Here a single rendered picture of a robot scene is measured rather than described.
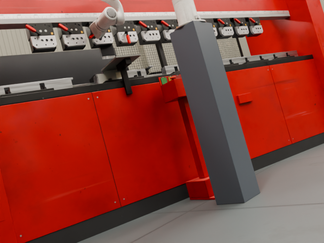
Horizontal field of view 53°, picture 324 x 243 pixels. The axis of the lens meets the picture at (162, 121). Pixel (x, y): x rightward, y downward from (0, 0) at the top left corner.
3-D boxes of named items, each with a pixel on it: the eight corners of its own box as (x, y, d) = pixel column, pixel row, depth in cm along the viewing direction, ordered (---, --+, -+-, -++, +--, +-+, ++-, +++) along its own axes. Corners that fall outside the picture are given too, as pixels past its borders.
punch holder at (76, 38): (65, 46, 212) (59, 21, 213) (62, 51, 219) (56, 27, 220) (87, 44, 220) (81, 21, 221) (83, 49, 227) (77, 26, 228)
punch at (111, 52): (102, 58, 228) (99, 45, 228) (101, 59, 230) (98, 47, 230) (115, 57, 233) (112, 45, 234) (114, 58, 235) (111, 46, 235)
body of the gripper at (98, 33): (92, 19, 203) (87, 27, 213) (102, 33, 205) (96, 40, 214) (101, 15, 207) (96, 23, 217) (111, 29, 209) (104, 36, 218)
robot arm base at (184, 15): (212, 22, 189) (204, -8, 190) (193, 19, 175) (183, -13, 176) (188, 35, 202) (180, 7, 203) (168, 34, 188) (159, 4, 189)
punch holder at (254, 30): (253, 33, 309) (248, 17, 310) (246, 37, 316) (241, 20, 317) (263, 33, 317) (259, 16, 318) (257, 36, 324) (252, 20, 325)
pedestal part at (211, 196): (215, 199, 196) (209, 180, 197) (190, 199, 217) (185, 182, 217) (237, 189, 207) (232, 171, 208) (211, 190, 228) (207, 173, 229)
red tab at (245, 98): (240, 103, 265) (237, 95, 265) (238, 103, 266) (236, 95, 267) (252, 100, 273) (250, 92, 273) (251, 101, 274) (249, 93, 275)
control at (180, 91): (178, 97, 206) (170, 69, 207) (165, 103, 220) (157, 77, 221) (202, 92, 218) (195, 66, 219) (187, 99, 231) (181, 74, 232)
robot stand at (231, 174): (260, 192, 183) (211, 22, 189) (244, 203, 169) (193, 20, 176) (233, 195, 195) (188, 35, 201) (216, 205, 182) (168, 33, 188)
